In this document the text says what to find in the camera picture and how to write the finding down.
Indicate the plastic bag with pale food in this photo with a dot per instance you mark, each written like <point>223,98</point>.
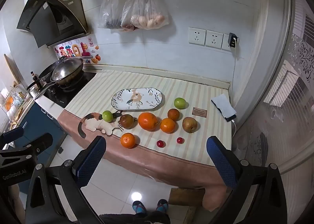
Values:
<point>147,12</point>

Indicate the brown pear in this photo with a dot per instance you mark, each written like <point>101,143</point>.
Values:
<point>189,124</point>

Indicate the green apple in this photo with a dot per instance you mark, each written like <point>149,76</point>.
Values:
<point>107,116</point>
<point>180,103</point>

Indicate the dark reddish orange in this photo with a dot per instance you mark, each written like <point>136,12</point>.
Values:
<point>173,114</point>

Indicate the brown red apple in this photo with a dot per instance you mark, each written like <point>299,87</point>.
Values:
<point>126,121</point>

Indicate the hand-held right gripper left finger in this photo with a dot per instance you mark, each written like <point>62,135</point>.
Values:
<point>91,162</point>

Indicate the dark smartphone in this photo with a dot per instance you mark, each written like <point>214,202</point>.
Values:
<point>231,119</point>

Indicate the cluttered kitchen rack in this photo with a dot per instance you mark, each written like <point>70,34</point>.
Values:
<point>12,106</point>

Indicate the medium orange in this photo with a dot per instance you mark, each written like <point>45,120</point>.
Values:
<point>168,125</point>

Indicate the white wall socket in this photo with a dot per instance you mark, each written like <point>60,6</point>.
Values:
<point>225,42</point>
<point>214,39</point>
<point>197,36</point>

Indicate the red cherry tomato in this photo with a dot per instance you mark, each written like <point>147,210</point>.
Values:
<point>180,140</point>
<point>160,143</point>

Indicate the black range hood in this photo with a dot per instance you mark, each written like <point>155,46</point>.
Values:
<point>49,17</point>

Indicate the person's left forearm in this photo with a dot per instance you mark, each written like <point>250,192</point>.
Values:
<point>14,202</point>

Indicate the person's right foot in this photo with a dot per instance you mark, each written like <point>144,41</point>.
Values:
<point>162,205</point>

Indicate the small brown label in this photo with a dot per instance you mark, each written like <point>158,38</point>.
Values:
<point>199,112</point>

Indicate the oval floral ceramic plate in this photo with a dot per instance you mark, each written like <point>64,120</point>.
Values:
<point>147,96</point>

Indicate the blue kitchen cabinet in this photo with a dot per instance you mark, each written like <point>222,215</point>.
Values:
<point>34,120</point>

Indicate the wooden stool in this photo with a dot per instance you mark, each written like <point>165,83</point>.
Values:
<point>186,197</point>

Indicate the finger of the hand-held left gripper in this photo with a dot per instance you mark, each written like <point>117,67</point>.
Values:
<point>36,143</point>
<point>9,134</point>

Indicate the dark sauce bottle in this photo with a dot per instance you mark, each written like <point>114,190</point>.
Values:
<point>34,77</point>

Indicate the steel wok lid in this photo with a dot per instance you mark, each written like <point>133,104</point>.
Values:
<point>66,69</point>

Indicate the white paper tissue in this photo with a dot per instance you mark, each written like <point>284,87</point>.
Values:
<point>224,106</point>

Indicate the black frying pan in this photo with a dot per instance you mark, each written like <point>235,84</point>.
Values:
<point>45,73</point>

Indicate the person's dark clothing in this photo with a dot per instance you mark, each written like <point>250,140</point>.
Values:
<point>135,218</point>

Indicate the striped cat print tablecloth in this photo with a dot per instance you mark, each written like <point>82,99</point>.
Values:
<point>103,86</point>

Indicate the plastic bag with dark contents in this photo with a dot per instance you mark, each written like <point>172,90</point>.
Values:
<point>111,10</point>

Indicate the patterned lace curtain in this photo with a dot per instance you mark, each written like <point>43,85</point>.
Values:
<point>294,79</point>

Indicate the black plug charger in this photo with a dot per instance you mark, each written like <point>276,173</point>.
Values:
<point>232,40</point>

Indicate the large orange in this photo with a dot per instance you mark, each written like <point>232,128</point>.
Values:
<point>147,121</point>

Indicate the black wok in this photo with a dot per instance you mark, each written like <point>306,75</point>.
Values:
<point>72,80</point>

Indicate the person's foot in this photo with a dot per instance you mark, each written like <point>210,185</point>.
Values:
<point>162,205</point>
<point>139,207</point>

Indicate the person's left foot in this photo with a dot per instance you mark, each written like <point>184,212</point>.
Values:
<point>139,207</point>

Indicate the small tangerine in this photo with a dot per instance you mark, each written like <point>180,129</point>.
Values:
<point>127,140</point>

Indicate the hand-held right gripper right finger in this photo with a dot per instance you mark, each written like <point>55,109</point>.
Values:
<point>221,162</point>

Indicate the colourful wall sticker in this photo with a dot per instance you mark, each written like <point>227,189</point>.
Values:
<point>73,50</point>

